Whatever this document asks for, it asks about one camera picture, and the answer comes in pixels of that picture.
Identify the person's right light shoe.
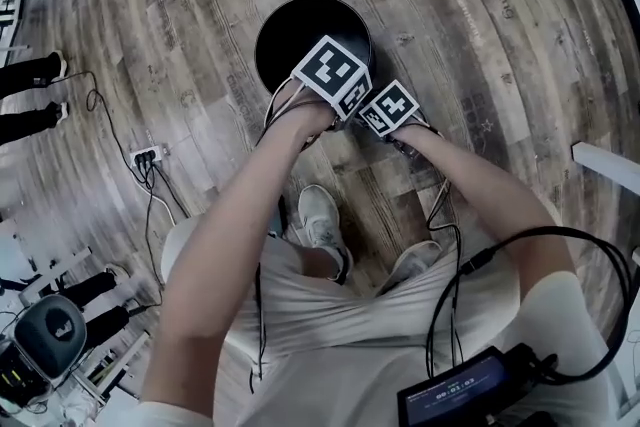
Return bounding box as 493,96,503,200
376,239,445,297

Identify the thick black device cable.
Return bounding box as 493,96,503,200
423,225,635,387

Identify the white floor cable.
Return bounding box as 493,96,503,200
147,184,180,227

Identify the black chest device with screen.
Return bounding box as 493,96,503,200
396,343,560,427

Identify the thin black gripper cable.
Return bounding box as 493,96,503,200
247,76,342,396
424,178,465,267

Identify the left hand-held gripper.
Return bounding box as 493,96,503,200
291,34,374,122

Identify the long black floor cable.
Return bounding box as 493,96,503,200
48,68,140,177

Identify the person in beige clothes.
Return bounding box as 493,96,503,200
128,213,617,427

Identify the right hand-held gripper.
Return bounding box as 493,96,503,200
358,79,421,138

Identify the person's right forearm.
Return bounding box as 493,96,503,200
393,124,577,297

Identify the white power strip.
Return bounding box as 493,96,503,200
129,144,170,170

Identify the black round bin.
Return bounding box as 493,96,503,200
253,0,377,100

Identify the person's left hand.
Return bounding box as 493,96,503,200
276,101,342,142

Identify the person's right hand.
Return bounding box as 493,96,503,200
393,124,445,152

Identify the black cable with adapter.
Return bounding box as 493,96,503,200
126,163,192,317

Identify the person's light shoe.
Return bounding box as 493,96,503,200
296,184,356,287
376,239,445,297

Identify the person's left light shoe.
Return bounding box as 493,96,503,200
296,184,356,287

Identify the person's left forearm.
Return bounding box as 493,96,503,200
141,102,342,412

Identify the white table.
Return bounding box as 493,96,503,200
571,102,640,416

